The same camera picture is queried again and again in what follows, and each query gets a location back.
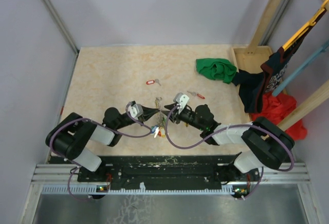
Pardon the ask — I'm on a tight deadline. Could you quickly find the green cloth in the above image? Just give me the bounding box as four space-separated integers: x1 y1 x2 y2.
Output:
196 58 237 84

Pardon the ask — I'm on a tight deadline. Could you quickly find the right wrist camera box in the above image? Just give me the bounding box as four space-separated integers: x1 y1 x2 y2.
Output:
173 92 190 114

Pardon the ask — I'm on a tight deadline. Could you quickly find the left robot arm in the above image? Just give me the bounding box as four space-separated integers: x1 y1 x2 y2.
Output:
45 102 160 181

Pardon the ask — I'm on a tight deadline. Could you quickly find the wooden rack frame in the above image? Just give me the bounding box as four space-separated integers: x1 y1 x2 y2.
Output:
231 0 328 121

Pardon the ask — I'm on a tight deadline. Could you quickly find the dark navy shirt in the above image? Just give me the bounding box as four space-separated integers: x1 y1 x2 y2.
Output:
232 30 309 114

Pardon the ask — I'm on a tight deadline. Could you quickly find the red cloth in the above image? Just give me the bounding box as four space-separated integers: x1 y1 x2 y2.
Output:
250 92 307 141

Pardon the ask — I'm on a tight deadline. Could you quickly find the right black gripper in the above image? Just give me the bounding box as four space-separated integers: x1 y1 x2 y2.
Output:
161 103 205 131

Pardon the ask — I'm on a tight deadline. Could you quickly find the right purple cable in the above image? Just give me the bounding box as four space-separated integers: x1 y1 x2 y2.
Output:
165 105 295 200

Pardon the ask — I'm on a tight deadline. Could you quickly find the key with red fob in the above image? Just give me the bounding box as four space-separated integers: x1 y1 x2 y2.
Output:
187 91 205 100

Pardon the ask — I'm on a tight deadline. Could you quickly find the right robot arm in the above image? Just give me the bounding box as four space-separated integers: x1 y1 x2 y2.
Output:
164 103 295 181

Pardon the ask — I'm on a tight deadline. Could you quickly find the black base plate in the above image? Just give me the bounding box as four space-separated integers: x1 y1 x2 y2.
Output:
75 155 261 191

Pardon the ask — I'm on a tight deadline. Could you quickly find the grey corner wall post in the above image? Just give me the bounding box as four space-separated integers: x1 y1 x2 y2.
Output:
41 0 80 55

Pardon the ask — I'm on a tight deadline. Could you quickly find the purple cable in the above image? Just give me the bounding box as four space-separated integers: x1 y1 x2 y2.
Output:
165 105 295 200
49 102 155 203

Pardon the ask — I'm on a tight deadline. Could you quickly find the key with red tag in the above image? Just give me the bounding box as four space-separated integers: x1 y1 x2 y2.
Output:
146 79 161 86

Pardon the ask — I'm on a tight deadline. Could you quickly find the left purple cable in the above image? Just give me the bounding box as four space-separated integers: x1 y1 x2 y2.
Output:
49 102 155 203

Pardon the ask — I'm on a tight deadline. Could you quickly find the light blue hanger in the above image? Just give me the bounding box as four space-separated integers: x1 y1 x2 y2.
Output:
272 40 328 97

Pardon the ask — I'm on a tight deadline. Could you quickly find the large keyring with tagged keys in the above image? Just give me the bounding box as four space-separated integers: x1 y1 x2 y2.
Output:
151 97 166 138

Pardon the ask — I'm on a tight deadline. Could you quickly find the aluminium rail frame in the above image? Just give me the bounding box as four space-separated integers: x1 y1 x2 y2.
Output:
21 155 321 223

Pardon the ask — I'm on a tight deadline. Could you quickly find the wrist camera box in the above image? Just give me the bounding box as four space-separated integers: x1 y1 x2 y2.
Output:
126 102 143 119
173 92 190 114

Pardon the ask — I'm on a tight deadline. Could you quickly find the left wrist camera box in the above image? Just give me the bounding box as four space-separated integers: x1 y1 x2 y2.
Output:
126 102 143 119

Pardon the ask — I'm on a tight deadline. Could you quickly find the yellow hanger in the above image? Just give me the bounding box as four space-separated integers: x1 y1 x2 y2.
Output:
282 0 328 51

